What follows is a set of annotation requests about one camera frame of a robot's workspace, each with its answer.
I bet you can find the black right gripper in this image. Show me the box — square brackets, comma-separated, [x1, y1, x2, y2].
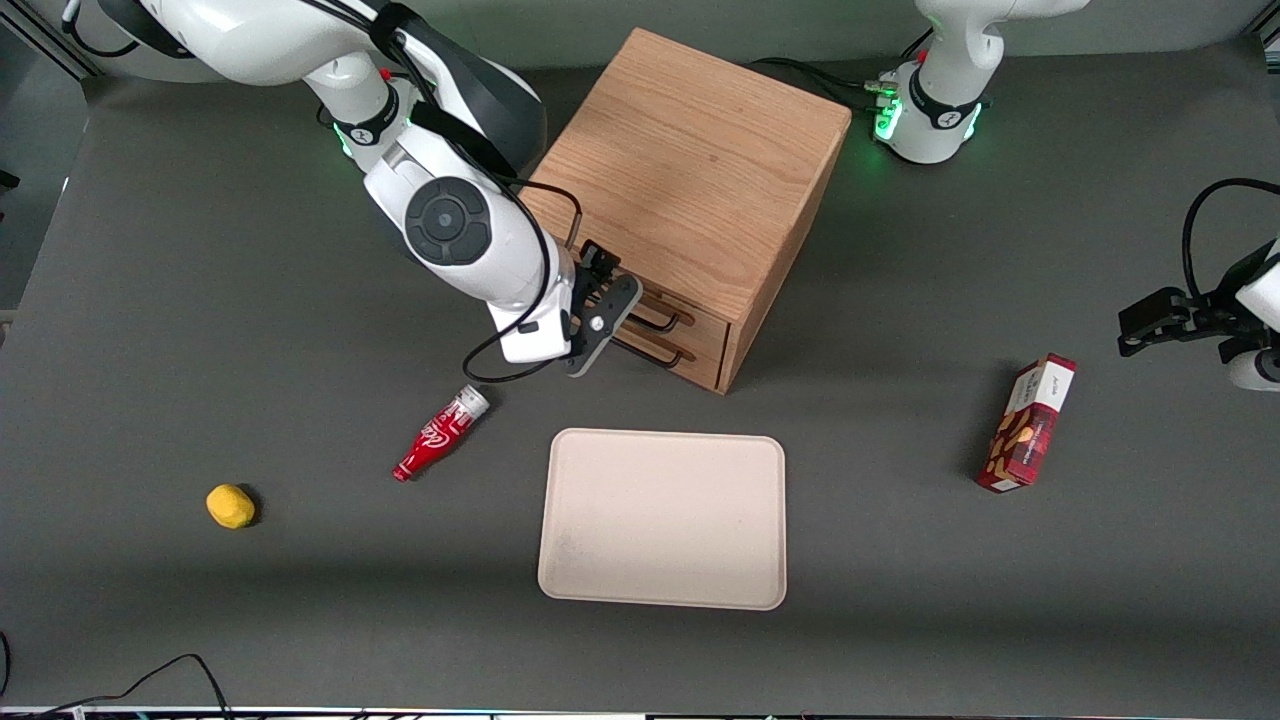
[562, 239, 629, 349]

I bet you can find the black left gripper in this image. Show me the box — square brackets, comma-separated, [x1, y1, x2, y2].
[1118, 243, 1253, 358]

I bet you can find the wooden drawer with wire handle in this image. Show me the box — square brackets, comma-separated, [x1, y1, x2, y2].
[610, 335, 725, 394]
[628, 288, 733, 351]

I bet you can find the wooden drawer cabinet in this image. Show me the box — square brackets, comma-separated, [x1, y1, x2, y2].
[520, 27, 853, 395]

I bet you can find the red cookie box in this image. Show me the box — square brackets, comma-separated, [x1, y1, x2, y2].
[976, 353, 1078, 493]

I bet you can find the red cola bottle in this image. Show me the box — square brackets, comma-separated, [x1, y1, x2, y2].
[392, 385, 492, 483]

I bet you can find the beige plastic tray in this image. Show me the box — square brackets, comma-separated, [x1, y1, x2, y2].
[538, 428, 788, 611]

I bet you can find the yellow lemon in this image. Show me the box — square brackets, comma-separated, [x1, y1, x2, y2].
[206, 484, 257, 530]

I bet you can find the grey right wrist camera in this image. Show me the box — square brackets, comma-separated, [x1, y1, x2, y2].
[563, 272, 644, 378]

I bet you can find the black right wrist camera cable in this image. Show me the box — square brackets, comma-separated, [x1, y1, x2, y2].
[461, 178, 587, 386]

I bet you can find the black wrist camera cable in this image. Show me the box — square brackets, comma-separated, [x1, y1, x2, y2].
[1181, 178, 1280, 301]
[461, 178, 587, 386]

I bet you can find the black left wrist camera cable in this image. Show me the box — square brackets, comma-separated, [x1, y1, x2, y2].
[1181, 178, 1280, 301]

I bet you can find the black left arm base cable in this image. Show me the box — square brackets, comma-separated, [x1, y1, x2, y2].
[750, 56, 901, 113]

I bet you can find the aluminium frame profile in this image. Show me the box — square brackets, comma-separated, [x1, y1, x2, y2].
[0, 8, 103, 81]

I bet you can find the black cable at table edge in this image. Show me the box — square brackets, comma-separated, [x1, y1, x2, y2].
[0, 630, 237, 720]

